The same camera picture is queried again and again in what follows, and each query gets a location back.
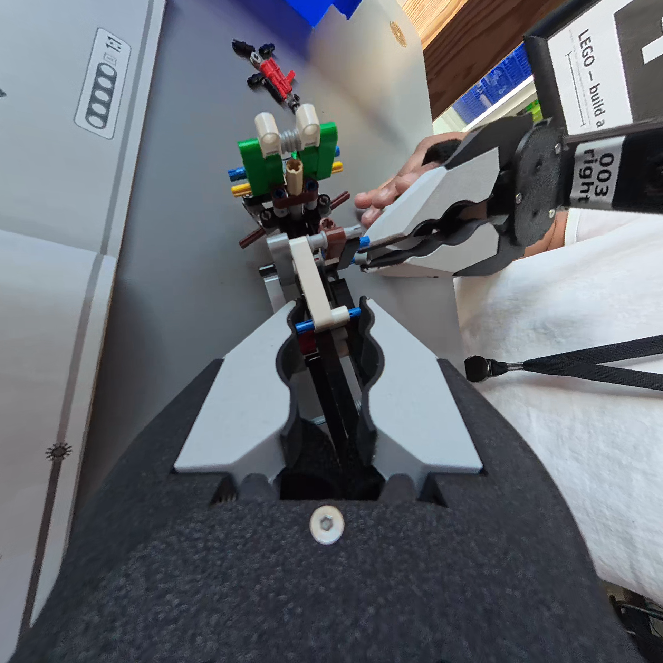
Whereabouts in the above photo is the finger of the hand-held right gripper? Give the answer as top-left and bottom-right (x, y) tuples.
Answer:
(356, 215), (521, 280)
(360, 114), (535, 245)

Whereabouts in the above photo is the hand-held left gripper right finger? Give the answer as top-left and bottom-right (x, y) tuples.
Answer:
(357, 295), (485, 490)

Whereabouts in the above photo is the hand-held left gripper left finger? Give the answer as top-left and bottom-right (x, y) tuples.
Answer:
(173, 298), (311, 481)

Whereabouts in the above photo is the multicoloured lego technic model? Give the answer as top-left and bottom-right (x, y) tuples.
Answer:
(227, 103), (375, 467)

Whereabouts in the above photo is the red lego connector piece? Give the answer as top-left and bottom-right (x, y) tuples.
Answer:
(259, 57), (297, 95)

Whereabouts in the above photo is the lego instruction booklet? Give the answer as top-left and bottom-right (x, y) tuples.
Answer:
(0, 0), (167, 648)

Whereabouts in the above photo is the person's right hand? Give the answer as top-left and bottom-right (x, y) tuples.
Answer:
(354, 132), (468, 230)

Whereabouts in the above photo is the stack of blue crates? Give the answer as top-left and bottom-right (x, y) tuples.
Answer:
(452, 44), (540, 131)

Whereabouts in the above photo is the wooden partition panel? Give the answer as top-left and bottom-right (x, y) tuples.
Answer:
(401, 0), (573, 121)

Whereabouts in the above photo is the person's white shirt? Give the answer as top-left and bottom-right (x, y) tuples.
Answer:
(455, 207), (663, 608)

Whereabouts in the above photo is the blue plastic bin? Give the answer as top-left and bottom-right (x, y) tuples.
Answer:
(269, 0), (363, 28)

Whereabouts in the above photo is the black lanyard clip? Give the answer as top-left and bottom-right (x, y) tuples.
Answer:
(463, 336), (663, 393)

